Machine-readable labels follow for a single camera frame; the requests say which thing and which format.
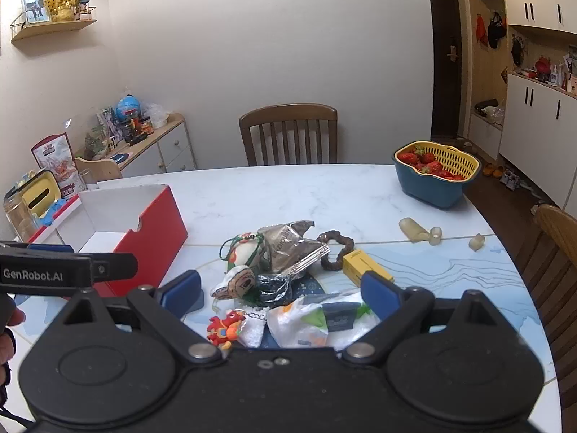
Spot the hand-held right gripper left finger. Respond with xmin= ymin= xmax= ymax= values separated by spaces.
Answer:
xmin=67 ymin=270 xmax=224 ymax=364

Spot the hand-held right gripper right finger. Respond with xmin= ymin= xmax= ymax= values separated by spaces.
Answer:
xmin=342 ymin=271 xmax=503 ymax=364

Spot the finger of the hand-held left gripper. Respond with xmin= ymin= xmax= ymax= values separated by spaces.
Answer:
xmin=89 ymin=253 xmax=138 ymax=287
xmin=27 ymin=242 xmax=75 ymax=255

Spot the small yellow box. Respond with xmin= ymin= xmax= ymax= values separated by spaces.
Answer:
xmin=343 ymin=249 xmax=395 ymax=287

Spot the red cardboard box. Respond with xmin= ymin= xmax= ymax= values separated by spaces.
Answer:
xmin=27 ymin=184 xmax=189 ymax=298

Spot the beige monkey charm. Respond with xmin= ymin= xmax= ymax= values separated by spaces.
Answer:
xmin=211 ymin=265 xmax=259 ymax=301

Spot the red dragon keychain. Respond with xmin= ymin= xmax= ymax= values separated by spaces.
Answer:
xmin=207 ymin=310 xmax=246 ymax=350

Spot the brown bead bracelet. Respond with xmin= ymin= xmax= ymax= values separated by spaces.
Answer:
xmin=317 ymin=231 xmax=357 ymax=272

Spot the white green embroidered sachet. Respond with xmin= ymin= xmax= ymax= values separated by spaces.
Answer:
xmin=220 ymin=232 xmax=267 ymax=276

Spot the white plastic bag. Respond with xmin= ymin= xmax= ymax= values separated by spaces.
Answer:
xmin=266 ymin=293 xmax=382 ymax=350

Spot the black foil packet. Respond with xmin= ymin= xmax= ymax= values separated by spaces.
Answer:
xmin=257 ymin=273 xmax=299 ymax=306

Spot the brown silver foil packet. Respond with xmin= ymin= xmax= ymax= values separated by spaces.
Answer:
xmin=258 ymin=220 xmax=331 ymax=277

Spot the person's left hand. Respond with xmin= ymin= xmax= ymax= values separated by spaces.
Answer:
xmin=0 ymin=309 xmax=26 ymax=366

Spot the blue cloth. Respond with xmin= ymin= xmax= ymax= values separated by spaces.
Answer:
xmin=41 ymin=198 xmax=69 ymax=227

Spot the tall clear jar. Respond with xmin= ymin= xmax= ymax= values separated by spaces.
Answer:
xmin=4 ymin=196 xmax=41 ymax=242

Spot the yellow tissue box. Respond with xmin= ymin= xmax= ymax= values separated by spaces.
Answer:
xmin=4 ymin=169 xmax=61 ymax=219

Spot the small clear plastic packet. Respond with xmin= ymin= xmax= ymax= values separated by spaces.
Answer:
xmin=237 ymin=318 xmax=271 ymax=349

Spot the red white snack pouch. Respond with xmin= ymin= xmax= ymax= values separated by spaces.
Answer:
xmin=31 ymin=133 xmax=87 ymax=199

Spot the light wooden child chair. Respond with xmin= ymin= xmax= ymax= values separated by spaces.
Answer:
xmin=74 ymin=157 xmax=123 ymax=182

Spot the blue draining bowl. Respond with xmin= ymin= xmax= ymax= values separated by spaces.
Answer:
xmin=394 ymin=153 xmax=482 ymax=209

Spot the clear plant terrarium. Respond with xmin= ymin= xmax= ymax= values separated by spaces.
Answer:
xmin=83 ymin=108 xmax=119 ymax=161

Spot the white wooden sideboard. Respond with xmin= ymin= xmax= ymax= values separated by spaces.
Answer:
xmin=74 ymin=114 xmax=198 ymax=178

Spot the pile of strawberries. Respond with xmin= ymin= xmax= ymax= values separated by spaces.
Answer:
xmin=399 ymin=145 xmax=465 ymax=181

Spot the yellow colander basket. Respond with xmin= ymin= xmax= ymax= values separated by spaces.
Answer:
xmin=394 ymin=141 xmax=479 ymax=182

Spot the clear plastic bag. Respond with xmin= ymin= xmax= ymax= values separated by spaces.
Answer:
xmin=142 ymin=103 xmax=172 ymax=129

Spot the blue globe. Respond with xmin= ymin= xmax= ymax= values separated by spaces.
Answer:
xmin=116 ymin=95 xmax=142 ymax=121

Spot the light brown wooden chair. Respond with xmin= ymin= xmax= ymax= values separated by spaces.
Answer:
xmin=514 ymin=204 xmax=577 ymax=371

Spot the dark wooden chair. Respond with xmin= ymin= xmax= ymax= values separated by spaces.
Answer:
xmin=239 ymin=104 xmax=339 ymax=166

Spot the white lower cabinet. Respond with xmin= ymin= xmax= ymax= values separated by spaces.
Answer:
xmin=498 ymin=72 xmax=577 ymax=210

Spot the dark brown door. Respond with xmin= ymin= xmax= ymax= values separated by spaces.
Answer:
xmin=425 ymin=0 xmax=472 ymax=141

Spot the wooden wall shelf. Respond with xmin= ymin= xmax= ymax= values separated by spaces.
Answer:
xmin=11 ymin=6 xmax=97 ymax=43

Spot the small photo frame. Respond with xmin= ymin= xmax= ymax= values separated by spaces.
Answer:
xmin=20 ymin=0 xmax=49 ymax=25

